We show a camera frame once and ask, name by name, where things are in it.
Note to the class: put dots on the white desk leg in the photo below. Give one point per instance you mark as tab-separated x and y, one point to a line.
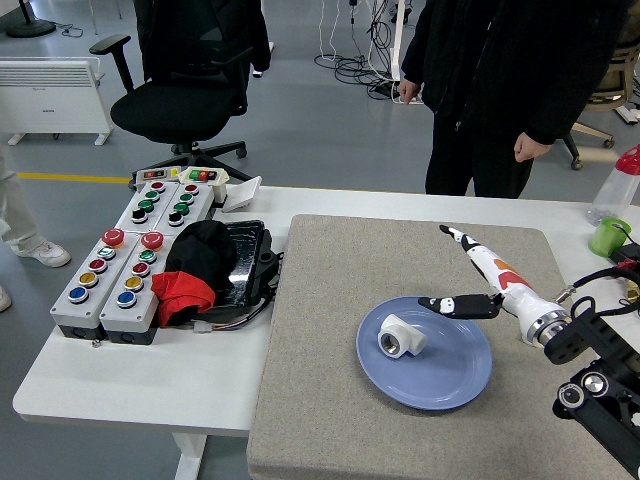
397	45

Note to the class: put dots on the grey emergency-stop button box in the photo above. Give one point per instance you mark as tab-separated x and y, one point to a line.
75	312
122	317

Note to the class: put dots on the person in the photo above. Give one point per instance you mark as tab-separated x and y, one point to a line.
20	220
500	75

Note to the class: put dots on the clear bottle red cap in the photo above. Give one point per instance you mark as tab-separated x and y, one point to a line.
615	190

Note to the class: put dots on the grey-brown mat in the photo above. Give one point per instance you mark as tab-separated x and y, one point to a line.
330	310

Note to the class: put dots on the large white pipe tee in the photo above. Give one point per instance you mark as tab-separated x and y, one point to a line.
400	332

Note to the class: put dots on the black floor stand base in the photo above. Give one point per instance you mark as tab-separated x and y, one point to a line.
30	27

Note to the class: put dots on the white panel heater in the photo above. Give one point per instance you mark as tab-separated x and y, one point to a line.
50	95

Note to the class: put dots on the grey rocker switch box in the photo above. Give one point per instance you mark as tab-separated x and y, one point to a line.
150	175

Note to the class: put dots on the cream green-red switch box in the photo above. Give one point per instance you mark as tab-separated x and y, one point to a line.
202	176

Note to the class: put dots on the white table leg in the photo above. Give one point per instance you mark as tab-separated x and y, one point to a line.
189	457

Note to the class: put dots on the beige office chair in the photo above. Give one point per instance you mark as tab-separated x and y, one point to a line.
610	90

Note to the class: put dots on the grey four-button control box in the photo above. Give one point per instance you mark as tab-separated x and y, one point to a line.
192	206
145	210

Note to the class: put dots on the person's right hand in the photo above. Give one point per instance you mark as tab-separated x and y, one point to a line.
409	92

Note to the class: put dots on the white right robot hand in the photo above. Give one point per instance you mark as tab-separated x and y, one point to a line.
505	280

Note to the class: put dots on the black cloth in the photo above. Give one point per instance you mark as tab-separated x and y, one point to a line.
200	250

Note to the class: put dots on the black plastic tray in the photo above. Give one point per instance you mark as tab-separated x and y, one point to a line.
247	260

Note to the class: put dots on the white wall switch plate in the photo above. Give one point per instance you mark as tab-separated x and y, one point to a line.
242	195

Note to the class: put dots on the blue plate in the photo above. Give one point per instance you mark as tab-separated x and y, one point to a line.
440	382

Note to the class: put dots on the black power adapter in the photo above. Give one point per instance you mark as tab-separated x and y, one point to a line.
629	254

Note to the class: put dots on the green plastic cup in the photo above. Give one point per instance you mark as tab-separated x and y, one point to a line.
605	239

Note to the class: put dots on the person's left hand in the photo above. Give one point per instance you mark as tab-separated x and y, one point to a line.
531	147

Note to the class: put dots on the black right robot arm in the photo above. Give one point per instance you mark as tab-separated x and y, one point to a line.
590	340

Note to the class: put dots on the red cloth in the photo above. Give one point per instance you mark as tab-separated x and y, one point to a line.
180	292

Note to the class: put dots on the black office chair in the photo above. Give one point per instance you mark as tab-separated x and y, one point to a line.
170	110

